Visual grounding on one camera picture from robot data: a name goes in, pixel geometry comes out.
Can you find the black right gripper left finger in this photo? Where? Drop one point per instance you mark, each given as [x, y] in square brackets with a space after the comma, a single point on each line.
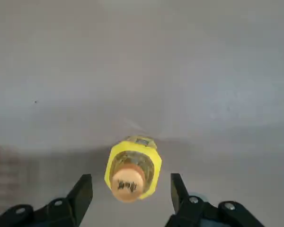
[61, 212]

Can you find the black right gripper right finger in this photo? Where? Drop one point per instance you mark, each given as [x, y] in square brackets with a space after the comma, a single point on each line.
[191, 212]

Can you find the large yellow drink bottle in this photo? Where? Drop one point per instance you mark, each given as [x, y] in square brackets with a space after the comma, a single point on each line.
[130, 165]

